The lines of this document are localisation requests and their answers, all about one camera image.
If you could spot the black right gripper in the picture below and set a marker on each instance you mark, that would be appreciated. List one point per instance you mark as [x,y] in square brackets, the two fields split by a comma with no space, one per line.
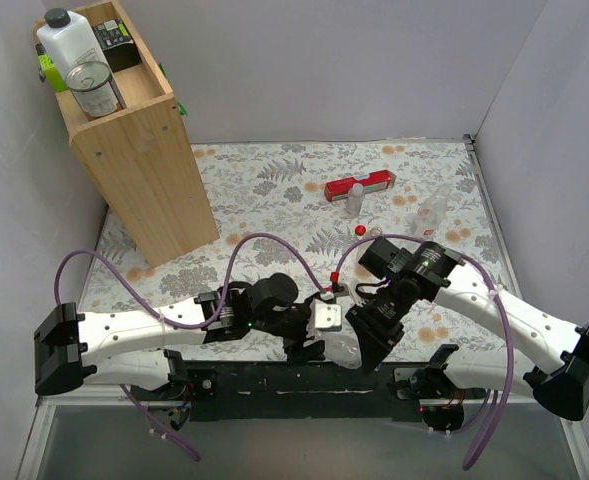
[376,326]

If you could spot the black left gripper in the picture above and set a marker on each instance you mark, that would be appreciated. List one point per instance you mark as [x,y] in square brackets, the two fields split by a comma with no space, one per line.
[300,334]

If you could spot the clear bottle with white cap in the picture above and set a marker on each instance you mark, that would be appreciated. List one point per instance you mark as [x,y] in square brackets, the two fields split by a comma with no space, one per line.
[342,350]

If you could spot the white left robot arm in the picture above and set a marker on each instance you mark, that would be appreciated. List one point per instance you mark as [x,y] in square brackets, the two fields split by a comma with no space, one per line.
[74,348]

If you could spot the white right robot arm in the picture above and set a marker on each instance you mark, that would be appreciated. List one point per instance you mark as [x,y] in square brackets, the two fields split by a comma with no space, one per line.
[546,358]

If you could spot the small white bottle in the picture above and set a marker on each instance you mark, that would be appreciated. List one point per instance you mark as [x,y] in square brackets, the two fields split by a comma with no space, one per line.
[355,197]

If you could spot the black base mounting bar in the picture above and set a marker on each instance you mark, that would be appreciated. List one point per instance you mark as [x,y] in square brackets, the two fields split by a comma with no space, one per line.
[276,390]

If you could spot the floral patterned table mat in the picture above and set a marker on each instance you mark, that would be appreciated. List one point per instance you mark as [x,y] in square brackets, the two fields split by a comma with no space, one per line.
[272,216]

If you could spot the red rectangular box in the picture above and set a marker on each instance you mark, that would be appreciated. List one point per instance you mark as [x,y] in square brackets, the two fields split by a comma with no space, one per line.
[373,182]

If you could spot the wooden shelf box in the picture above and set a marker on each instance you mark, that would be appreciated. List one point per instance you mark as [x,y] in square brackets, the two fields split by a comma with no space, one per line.
[140,158]

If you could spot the metal tin can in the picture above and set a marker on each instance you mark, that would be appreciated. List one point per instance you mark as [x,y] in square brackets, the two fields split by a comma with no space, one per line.
[92,85]

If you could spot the black electronic device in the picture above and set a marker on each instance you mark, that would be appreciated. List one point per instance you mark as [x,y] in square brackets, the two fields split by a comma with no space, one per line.
[117,45]

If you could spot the green object behind shelf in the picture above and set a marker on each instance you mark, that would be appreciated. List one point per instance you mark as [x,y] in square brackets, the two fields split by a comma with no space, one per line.
[48,71]

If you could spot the white jug with grey cap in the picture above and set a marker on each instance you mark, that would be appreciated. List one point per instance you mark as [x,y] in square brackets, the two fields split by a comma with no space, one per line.
[69,40]

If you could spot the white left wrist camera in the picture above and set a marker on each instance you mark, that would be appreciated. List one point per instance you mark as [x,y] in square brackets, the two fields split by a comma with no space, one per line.
[325,317]

